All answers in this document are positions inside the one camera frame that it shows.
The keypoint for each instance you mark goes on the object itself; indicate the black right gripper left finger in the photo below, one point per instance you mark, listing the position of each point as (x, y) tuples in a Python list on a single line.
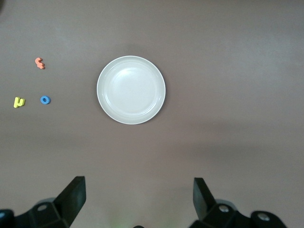
[(71, 202)]

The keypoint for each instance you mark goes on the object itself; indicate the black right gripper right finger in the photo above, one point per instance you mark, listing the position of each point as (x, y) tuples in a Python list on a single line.
[(204, 204)]

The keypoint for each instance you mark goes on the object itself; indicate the beige brown round plate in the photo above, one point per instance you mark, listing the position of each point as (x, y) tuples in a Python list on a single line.
[(130, 90)]

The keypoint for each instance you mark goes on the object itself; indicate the orange foam letter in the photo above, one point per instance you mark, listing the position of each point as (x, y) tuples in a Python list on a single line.
[(40, 63)]

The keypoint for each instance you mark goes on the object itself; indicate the blue foam letter o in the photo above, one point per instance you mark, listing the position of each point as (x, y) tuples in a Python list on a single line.
[(42, 100)]

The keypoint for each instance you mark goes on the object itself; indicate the yellow foam letter h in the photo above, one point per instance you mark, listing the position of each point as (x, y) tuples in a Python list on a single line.
[(19, 102)]

